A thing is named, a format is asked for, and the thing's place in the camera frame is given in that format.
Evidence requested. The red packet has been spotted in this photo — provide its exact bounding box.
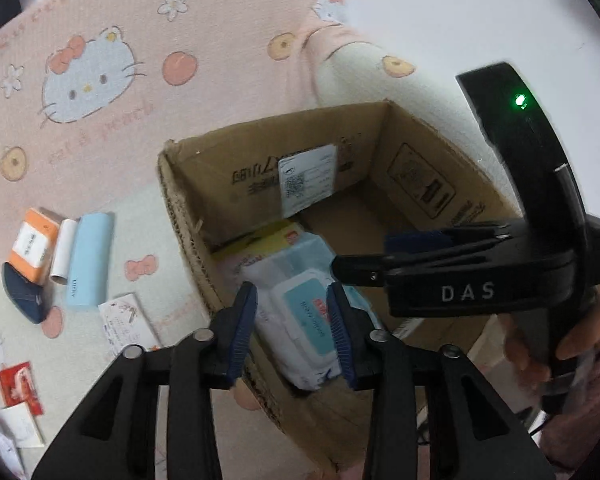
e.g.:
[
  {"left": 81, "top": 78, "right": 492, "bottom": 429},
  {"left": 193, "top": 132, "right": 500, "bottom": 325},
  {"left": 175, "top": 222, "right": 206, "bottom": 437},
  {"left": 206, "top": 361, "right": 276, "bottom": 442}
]
[{"left": 0, "top": 360, "right": 46, "bottom": 418}]

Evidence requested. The light blue box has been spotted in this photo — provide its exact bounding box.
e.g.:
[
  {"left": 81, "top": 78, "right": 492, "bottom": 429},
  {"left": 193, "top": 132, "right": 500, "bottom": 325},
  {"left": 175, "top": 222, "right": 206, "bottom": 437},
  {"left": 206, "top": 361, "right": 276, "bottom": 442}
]
[{"left": 66, "top": 212, "right": 115, "bottom": 309}]

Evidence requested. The pink printed blanket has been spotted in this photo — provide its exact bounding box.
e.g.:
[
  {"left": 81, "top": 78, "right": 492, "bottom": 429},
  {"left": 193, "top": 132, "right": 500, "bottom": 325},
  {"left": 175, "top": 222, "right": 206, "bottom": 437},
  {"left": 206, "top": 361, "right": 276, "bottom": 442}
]
[{"left": 0, "top": 0, "right": 521, "bottom": 480}]

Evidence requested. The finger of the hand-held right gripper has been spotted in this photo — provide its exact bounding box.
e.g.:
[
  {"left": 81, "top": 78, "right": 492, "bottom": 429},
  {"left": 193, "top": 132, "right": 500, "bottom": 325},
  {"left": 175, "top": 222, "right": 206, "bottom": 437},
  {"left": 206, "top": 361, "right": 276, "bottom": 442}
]
[
  {"left": 332, "top": 237, "right": 511, "bottom": 288},
  {"left": 384, "top": 220, "right": 526, "bottom": 256}
]

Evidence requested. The person's right hand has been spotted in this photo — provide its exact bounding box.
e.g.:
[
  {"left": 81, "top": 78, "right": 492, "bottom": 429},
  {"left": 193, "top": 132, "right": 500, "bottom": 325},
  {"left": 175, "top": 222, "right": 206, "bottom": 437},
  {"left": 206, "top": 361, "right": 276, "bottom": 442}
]
[{"left": 497, "top": 282, "right": 600, "bottom": 391}]

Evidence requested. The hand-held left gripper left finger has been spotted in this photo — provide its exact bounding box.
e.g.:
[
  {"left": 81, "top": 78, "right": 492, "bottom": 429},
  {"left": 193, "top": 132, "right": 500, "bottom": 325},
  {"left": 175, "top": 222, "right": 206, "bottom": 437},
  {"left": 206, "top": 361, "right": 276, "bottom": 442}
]
[{"left": 32, "top": 281, "right": 258, "bottom": 480}]

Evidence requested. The small white card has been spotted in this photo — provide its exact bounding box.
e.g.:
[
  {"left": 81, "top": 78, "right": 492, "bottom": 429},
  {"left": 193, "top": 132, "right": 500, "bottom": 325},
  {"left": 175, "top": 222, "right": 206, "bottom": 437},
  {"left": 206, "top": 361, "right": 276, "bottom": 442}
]
[{"left": 0, "top": 425, "right": 23, "bottom": 476}]

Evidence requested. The brown cardboard box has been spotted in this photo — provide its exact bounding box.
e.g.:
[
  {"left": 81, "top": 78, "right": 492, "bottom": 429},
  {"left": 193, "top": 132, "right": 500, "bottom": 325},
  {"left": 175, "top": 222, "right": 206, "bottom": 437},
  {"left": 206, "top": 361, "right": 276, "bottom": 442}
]
[{"left": 157, "top": 101, "right": 526, "bottom": 473}]

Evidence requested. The dark blue denim pouch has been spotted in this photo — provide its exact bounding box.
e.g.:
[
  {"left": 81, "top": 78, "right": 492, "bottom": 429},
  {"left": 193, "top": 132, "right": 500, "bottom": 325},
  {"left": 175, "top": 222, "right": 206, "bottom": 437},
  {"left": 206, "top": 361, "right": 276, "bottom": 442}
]
[{"left": 1, "top": 261, "right": 47, "bottom": 324}]

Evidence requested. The wet wipes pack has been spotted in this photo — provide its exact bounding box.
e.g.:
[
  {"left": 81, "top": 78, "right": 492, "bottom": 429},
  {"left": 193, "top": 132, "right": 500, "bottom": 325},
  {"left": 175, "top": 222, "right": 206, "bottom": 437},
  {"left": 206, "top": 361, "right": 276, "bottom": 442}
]
[{"left": 240, "top": 234, "right": 388, "bottom": 392}]

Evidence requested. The white printed card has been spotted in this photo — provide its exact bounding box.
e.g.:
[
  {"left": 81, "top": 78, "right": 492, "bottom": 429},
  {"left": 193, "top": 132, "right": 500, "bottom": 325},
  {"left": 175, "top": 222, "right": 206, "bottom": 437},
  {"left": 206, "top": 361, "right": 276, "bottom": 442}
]
[{"left": 98, "top": 292, "right": 162, "bottom": 358}]

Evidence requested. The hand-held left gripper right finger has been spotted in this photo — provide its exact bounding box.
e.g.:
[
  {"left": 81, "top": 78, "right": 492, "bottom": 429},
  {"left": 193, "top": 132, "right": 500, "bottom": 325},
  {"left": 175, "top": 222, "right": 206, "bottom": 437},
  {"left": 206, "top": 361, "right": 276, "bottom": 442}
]
[{"left": 326, "top": 281, "right": 556, "bottom": 480}]

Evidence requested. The yellow packet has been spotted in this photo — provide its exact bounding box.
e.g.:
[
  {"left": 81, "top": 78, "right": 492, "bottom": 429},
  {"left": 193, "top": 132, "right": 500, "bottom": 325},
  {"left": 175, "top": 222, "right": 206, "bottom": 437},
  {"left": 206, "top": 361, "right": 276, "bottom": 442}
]
[{"left": 211, "top": 220, "right": 311, "bottom": 271}]

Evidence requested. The white paper tube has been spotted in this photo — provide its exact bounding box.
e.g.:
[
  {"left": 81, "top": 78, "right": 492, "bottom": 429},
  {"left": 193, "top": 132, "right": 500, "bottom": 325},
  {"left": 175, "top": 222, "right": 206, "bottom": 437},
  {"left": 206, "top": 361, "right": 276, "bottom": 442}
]
[{"left": 49, "top": 218, "right": 81, "bottom": 283}]

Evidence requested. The small white box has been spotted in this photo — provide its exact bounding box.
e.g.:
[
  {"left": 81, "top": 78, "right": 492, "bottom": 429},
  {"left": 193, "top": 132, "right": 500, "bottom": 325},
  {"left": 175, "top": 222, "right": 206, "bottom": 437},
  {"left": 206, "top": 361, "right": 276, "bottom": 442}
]
[{"left": 0, "top": 404, "right": 46, "bottom": 448}]

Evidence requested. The orange box with white label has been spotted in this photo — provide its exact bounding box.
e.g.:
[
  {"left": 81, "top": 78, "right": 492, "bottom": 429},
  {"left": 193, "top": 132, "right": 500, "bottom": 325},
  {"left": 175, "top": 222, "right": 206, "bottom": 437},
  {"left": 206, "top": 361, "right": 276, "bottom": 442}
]
[{"left": 7, "top": 208, "right": 61, "bottom": 283}]

